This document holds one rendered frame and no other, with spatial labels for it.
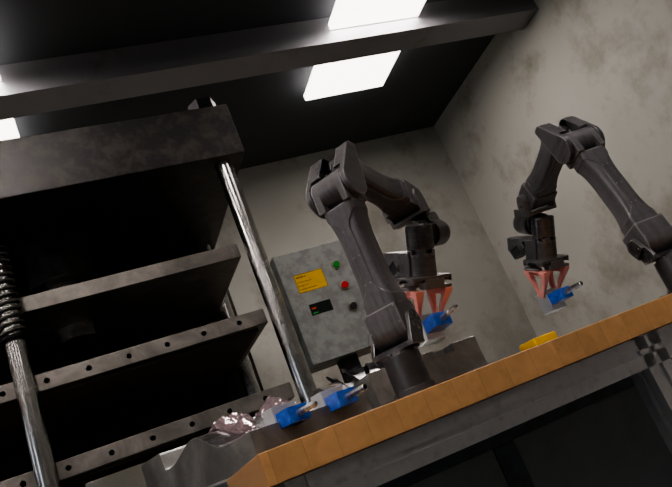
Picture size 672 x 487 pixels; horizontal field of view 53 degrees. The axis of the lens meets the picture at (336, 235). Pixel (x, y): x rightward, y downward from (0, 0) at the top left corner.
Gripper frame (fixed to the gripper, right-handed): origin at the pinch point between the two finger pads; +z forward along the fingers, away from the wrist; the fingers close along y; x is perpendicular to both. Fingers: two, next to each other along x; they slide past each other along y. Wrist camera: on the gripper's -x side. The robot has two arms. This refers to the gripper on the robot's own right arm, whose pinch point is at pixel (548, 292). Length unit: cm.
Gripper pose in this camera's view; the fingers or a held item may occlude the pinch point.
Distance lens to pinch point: 181.1
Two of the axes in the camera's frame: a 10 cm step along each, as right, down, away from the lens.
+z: 1.2, 9.9, 1.1
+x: 5.3, 0.3, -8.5
